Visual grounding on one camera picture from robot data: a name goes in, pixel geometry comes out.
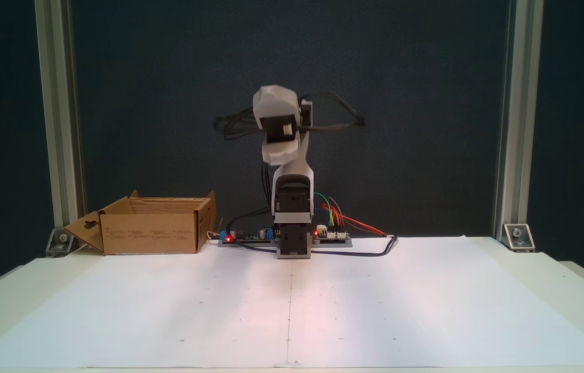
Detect grey wide tapered gripper finger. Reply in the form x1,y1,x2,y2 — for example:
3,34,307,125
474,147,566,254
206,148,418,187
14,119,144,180
253,84,300,119

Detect circuit board with blue terminal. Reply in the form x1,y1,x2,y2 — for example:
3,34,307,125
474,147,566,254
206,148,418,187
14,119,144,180
218,223,278,248

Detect brown cardboard box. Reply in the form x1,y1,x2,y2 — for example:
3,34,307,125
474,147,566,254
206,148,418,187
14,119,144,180
64,190,217,255

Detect thin black arm wires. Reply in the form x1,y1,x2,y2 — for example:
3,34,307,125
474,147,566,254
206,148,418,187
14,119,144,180
213,106,262,141

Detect thin black gripper wire loop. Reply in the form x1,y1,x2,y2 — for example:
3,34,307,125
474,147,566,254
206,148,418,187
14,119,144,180
300,91,366,130

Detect green jumper wire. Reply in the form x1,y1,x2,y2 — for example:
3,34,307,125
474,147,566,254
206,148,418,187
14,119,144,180
314,193,345,228

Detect circuit board with jumper wires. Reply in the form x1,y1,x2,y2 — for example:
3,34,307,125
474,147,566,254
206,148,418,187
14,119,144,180
311,224,354,248

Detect red jumper wire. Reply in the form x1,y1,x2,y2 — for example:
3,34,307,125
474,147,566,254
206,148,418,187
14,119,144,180
322,204,388,237

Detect black motor cable on table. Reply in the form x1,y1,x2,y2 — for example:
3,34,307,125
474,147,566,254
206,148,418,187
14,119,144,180
222,207,400,258

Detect aluminium frame post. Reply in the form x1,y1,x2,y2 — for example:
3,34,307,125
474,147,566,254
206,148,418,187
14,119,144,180
35,0,86,244
494,0,544,241

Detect metal corner bracket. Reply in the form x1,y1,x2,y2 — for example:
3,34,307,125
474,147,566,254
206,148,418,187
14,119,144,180
46,228,77,257
502,223,536,253

